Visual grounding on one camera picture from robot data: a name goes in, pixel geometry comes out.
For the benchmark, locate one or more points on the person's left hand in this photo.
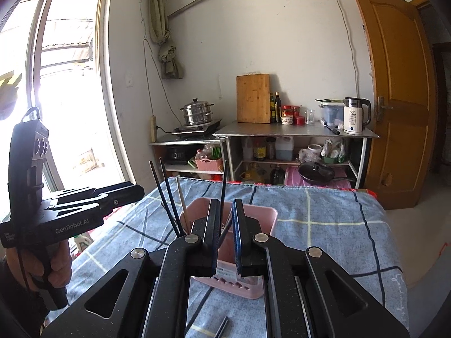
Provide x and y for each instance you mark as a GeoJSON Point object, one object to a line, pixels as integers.
{"type": "Point", "coordinates": [60, 264]}

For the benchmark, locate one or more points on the dark oil bottle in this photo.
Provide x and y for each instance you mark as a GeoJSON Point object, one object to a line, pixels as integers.
{"type": "Point", "coordinates": [277, 107]}

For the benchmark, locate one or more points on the person's left forearm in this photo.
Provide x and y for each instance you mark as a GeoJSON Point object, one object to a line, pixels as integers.
{"type": "Point", "coordinates": [14, 310]}

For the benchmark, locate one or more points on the white electric kettle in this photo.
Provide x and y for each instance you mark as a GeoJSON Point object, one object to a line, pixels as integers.
{"type": "Point", "coordinates": [354, 118]}

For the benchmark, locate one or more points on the beige tied curtain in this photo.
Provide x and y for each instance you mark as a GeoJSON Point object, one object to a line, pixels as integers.
{"type": "Point", "coordinates": [165, 31]}

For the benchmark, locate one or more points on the pink plastic chopstick basket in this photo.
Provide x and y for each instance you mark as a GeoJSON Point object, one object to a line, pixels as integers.
{"type": "Point", "coordinates": [260, 225]}

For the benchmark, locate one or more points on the clear plastic storage box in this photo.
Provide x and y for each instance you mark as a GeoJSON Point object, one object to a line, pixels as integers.
{"type": "Point", "coordinates": [333, 112]}

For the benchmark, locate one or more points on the white plastic jug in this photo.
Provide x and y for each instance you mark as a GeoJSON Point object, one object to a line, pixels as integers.
{"type": "Point", "coordinates": [284, 149]}

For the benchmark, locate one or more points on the bamboo cutting board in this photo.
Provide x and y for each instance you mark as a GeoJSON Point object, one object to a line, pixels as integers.
{"type": "Point", "coordinates": [253, 98]}

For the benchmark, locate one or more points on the grey plaid tablecloth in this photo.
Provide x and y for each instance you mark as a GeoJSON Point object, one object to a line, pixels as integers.
{"type": "Point", "coordinates": [334, 236]}

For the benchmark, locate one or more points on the small pink storage basket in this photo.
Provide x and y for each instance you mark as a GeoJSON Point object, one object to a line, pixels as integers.
{"type": "Point", "coordinates": [209, 163]}

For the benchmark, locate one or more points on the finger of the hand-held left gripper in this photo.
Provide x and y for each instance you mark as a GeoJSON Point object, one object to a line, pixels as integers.
{"type": "Point", "coordinates": [91, 190]}
{"type": "Point", "coordinates": [119, 197]}

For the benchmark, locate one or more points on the clear glass cup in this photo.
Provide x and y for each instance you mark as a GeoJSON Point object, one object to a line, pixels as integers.
{"type": "Point", "coordinates": [310, 117]}

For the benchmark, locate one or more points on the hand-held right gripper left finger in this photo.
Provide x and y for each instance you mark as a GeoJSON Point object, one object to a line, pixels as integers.
{"type": "Point", "coordinates": [214, 239]}

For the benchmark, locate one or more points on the white plastic bags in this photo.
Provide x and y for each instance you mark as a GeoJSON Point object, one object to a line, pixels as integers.
{"type": "Point", "coordinates": [327, 149]}

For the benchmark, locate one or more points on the small metal kitchen rack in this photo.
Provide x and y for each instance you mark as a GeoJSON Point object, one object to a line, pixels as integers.
{"type": "Point", "coordinates": [186, 141]}

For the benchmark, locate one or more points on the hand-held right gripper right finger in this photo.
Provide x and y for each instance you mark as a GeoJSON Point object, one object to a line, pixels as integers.
{"type": "Point", "coordinates": [238, 239]}

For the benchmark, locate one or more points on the beige power strip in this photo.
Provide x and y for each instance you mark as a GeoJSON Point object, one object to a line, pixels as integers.
{"type": "Point", "coordinates": [153, 129]}

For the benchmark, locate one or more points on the long metal kitchen table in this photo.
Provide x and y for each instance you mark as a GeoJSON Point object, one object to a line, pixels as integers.
{"type": "Point", "coordinates": [292, 130]}

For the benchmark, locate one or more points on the large window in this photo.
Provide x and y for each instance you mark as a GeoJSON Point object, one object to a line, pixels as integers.
{"type": "Point", "coordinates": [63, 77]}

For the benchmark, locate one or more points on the white wall switch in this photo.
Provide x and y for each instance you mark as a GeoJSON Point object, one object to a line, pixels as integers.
{"type": "Point", "coordinates": [130, 81]}

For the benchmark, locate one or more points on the detergent bottle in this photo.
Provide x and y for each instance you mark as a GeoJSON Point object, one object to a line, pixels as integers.
{"type": "Point", "coordinates": [82, 243]}

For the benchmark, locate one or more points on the wooden chopstick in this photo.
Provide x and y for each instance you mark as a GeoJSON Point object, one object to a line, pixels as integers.
{"type": "Point", "coordinates": [182, 204]}

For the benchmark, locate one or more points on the yellow cooking oil bottle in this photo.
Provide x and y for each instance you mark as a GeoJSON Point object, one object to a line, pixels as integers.
{"type": "Point", "coordinates": [254, 174]}

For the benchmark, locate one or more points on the stainless steel steamer pot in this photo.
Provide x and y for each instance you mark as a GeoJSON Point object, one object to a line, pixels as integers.
{"type": "Point", "coordinates": [197, 112]}

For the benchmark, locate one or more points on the black induction cooker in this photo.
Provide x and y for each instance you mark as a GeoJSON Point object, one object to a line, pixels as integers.
{"type": "Point", "coordinates": [197, 129]}

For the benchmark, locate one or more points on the wooden door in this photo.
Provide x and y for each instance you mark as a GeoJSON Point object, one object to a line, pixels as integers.
{"type": "Point", "coordinates": [394, 95]}

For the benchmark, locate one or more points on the black frying pan with lid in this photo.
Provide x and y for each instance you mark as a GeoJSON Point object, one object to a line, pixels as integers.
{"type": "Point", "coordinates": [317, 174]}

